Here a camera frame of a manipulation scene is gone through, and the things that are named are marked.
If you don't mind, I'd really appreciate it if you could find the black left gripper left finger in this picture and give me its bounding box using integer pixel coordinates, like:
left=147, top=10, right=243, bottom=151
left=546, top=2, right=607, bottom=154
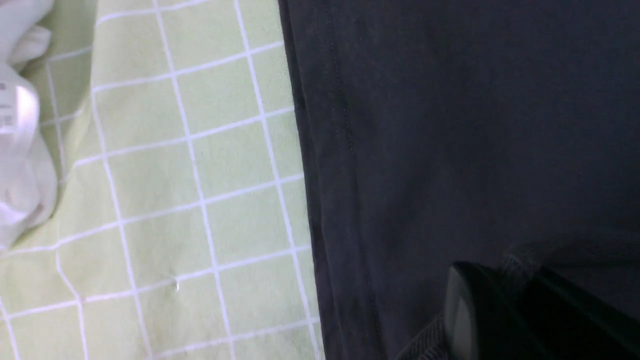
left=443, top=262, right=551, bottom=360

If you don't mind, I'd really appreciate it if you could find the crumpled white shirt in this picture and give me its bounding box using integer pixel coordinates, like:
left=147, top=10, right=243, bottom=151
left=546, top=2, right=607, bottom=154
left=0, top=0, right=58, bottom=251

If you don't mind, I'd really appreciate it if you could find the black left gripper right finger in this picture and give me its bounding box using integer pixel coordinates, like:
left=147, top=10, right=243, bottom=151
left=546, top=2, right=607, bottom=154
left=519, top=268, right=640, bottom=360

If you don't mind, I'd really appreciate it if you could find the dark gray long-sleeved shirt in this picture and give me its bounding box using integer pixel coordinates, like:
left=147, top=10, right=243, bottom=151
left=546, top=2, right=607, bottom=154
left=278, top=0, right=640, bottom=360

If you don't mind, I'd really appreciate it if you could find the light green checkered tablecloth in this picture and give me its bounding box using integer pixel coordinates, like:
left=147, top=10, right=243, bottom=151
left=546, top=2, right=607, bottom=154
left=1, top=0, right=325, bottom=360

